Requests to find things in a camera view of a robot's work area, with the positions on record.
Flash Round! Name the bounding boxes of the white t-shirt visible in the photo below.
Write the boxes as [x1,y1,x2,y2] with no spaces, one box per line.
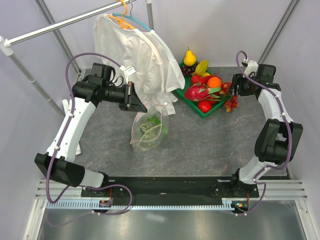
[93,14,186,115]

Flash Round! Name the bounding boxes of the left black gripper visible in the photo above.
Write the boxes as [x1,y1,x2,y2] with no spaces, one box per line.
[102,81,147,113]

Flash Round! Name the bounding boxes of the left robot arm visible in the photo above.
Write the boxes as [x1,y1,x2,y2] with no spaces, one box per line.
[34,63,147,197]

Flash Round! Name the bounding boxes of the light blue cable duct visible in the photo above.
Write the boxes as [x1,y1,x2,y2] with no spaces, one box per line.
[46,199,235,211]

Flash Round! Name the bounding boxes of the red lychee bunch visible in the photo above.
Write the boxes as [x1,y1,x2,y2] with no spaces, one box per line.
[219,81,239,113]

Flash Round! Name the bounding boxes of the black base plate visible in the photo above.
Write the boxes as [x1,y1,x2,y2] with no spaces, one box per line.
[81,176,259,205]

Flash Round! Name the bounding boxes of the orange fruit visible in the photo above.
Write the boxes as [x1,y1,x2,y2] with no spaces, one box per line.
[206,76,222,88]

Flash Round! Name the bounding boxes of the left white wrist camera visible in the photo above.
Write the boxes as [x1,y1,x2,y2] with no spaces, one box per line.
[120,65,136,76]

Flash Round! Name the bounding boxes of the green melon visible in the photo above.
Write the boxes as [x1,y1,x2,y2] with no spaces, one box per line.
[137,121,162,150]

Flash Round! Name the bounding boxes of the pink dragon fruit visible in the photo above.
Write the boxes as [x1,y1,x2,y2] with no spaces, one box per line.
[184,83,222,102]

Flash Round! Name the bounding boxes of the clear pink-dotted zip bag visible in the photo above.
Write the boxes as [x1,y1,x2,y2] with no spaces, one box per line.
[130,103,169,152]

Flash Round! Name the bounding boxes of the red tomato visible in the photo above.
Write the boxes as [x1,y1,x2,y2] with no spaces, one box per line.
[197,100,213,114]

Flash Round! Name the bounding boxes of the red pepper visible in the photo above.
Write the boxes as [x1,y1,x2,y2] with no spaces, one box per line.
[200,74,217,85]

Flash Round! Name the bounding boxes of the yellow star fruit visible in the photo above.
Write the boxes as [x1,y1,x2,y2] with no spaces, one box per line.
[192,60,210,77]

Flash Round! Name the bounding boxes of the white metal clothes rack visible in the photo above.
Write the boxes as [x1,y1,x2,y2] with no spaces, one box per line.
[0,0,155,155]

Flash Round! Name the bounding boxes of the teal clothes hanger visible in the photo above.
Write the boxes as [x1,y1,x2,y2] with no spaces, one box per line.
[111,12,176,61]

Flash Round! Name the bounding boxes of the green plastic tray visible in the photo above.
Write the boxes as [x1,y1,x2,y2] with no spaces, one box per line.
[173,76,231,119]

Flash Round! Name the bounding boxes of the orange clothes hanger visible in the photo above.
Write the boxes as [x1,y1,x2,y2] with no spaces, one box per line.
[107,0,135,30]

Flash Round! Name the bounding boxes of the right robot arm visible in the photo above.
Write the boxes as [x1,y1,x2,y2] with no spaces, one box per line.
[229,60,303,197]

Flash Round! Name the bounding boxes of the yellow pear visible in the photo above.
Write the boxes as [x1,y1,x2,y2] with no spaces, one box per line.
[183,48,197,67]

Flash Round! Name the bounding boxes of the dark purple grapes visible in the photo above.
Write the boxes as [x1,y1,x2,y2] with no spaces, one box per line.
[180,64,196,77]

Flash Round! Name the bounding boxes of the green lettuce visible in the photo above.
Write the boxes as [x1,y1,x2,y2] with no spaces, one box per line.
[147,115,169,135]

